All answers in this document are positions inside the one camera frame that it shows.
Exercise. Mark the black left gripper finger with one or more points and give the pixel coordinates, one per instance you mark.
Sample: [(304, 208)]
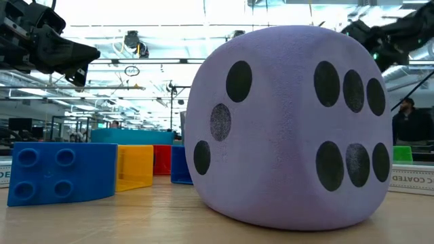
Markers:
[(79, 78), (64, 54)]

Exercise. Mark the blue curved brick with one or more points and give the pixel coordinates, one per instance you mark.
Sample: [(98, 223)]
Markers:
[(88, 176)]

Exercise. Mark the yellow brick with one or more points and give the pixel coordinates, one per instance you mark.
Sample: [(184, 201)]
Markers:
[(135, 166)]

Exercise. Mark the red brick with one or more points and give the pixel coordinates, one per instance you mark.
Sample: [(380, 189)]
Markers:
[(162, 159)]

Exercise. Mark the card box teal print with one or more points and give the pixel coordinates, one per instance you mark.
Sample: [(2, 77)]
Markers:
[(5, 179)]

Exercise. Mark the purple foam die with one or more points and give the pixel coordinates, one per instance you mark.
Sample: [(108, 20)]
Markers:
[(281, 135)]

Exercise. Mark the green square brick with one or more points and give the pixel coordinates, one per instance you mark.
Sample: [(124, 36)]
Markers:
[(403, 154)]

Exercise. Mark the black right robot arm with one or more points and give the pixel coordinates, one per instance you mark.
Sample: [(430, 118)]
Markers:
[(393, 40)]

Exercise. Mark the person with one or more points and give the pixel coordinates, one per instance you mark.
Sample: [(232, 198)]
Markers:
[(412, 125), (115, 124)]

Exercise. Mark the black ceiling device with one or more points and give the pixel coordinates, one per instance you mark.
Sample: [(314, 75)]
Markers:
[(132, 39)]

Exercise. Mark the black monitor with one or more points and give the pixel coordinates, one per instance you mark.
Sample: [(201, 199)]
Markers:
[(20, 124)]

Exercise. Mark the teal plastic bin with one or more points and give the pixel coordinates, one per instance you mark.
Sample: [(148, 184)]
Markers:
[(132, 137)]

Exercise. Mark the black stand pole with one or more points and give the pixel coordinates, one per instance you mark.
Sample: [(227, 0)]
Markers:
[(171, 108)]

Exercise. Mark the plain white card box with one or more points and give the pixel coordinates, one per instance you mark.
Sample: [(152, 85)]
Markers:
[(412, 179)]

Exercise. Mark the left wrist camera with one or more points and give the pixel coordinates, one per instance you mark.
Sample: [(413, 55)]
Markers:
[(47, 17)]

